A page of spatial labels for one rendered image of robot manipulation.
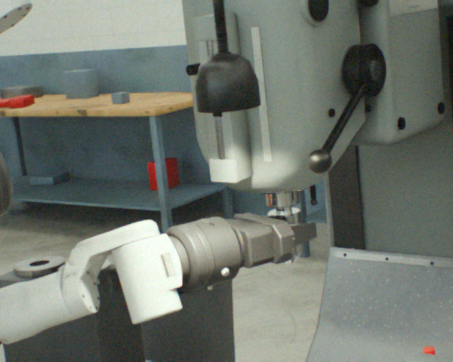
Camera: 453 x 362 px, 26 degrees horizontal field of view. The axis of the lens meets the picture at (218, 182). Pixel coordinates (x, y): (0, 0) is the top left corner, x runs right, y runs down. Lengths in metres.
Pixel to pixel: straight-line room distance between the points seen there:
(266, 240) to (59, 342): 0.53
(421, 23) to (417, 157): 0.30
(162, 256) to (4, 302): 0.21
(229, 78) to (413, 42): 0.42
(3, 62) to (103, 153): 1.23
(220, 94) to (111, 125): 6.36
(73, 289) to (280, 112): 0.34
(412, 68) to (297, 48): 0.25
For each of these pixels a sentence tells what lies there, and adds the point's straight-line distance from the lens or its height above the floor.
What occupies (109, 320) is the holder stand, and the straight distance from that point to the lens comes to 1.65.
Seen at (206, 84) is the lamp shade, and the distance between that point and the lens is 1.07.
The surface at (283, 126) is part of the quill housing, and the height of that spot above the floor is 1.40.
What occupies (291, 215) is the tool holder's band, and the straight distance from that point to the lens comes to 1.33.
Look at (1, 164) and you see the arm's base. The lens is 1.05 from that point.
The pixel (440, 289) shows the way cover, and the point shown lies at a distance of 1.67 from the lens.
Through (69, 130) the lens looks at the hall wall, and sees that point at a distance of 7.75.
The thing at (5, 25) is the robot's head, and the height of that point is 1.57.
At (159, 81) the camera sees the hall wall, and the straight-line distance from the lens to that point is 7.02.
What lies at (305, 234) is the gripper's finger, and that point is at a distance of 1.34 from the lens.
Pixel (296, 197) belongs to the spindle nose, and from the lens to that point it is 1.33.
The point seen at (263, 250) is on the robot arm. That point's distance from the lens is 1.28.
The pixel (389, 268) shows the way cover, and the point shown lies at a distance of 1.71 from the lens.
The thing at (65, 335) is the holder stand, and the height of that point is 1.04.
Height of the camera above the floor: 1.59
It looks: 12 degrees down
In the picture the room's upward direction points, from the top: 6 degrees counter-clockwise
